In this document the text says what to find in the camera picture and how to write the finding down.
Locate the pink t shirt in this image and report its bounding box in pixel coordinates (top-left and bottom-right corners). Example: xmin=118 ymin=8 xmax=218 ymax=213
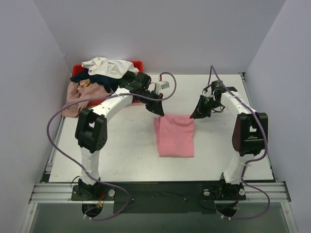
xmin=154 ymin=114 xmax=195 ymax=158

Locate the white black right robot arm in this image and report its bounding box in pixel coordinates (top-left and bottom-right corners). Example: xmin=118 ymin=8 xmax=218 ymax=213
xmin=190 ymin=81 xmax=268 ymax=199

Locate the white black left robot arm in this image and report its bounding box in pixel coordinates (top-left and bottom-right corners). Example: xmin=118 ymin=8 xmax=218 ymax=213
xmin=75 ymin=72 xmax=169 ymax=200

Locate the dark green t shirt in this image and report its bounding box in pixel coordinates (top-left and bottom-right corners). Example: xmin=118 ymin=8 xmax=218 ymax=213
xmin=118 ymin=71 xmax=136 ymax=86

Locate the navy blue t shirt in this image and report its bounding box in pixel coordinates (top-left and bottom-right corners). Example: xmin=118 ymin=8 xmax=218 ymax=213
xmin=70 ymin=69 xmax=119 ymax=93

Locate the white t shirt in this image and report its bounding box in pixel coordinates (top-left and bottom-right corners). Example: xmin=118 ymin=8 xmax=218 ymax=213
xmin=81 ymin=57 xmax=139 ymax=79

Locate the beige t shirt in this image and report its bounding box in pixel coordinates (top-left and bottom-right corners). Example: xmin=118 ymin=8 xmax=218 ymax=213
xmin=62 ymin=79 xmax=110 ymax=117

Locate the red plastic bin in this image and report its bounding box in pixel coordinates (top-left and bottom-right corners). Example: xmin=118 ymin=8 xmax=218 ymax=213
xmin=72 ymin=61 xmax=143 ymax=107

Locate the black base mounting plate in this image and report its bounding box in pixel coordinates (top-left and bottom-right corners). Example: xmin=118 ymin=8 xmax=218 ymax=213
xmin=71 ymin=181 xmax=246 ymax=216

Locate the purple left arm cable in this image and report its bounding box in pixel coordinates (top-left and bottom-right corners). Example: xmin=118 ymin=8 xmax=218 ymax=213
xmin=46 ymin=71 xmax=177 ymax=221

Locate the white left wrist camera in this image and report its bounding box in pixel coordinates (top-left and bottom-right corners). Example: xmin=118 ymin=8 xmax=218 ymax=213
xmin=155 ymin=80 xmax=170 ymax=94

